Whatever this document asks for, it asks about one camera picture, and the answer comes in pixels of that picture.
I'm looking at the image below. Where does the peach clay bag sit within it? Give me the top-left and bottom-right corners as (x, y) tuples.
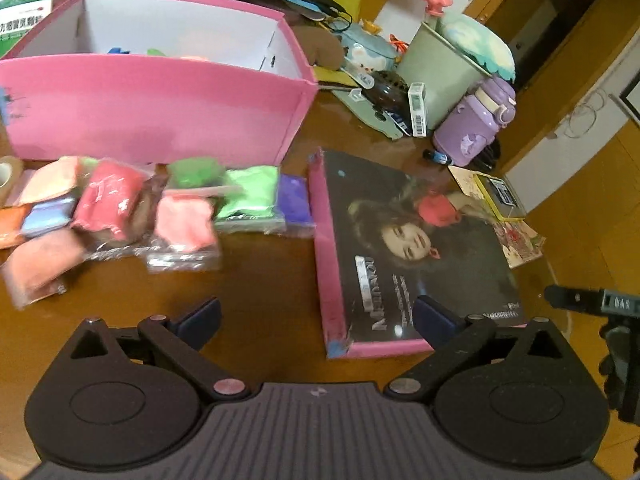
(17, 156), (84, 206)

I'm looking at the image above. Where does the red clay bag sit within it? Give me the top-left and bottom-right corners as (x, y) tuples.
(72, 158), (151, 242)

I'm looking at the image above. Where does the pastel plush toy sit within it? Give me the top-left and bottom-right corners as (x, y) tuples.
(422, 0), (516, 82)

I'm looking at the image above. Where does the light green clay bag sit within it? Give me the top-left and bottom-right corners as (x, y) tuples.
(214, 165), (285, 234)

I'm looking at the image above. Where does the pink box lid with portrait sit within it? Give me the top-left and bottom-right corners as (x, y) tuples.
(308, 150), (525, 359)

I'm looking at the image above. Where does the dark purple clay bag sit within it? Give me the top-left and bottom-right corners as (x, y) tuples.
(277, 174), (316, 238)

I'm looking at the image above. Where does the grey green bucket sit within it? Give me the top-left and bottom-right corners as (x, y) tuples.
(396, 22), (489, 130)

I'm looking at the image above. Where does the light blue clay bag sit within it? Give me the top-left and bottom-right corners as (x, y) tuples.
(21, 194), (77, 238)

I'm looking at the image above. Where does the coral pink clay bag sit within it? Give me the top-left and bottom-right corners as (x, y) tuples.
(143, 184), (241, 273)

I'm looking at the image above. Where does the tan bandage tape roll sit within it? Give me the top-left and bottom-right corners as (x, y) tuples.
(0, 155), (24, 207)

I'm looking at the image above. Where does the orange clay bag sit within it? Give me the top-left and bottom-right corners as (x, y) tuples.
(0, 206), (30, 249)

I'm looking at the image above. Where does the purple water bottle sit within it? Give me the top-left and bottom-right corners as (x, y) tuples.
(433, 76), (516, 167)

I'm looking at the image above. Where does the light pink clay bag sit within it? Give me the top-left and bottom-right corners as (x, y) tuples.
(1, 229), (86, 310)

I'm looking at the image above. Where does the yellow framed small book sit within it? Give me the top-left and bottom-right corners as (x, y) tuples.
(473, 172), (525, 222)

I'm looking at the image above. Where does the pink cardboard box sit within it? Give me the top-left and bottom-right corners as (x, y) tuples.
(1, 0), (318, 167)

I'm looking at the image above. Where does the white barcode small box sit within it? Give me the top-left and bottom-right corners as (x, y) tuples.
(408, 82), (428, 138)

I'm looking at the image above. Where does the dark green clay bag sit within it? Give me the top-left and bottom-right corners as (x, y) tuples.
(167, 156), (227, 190)

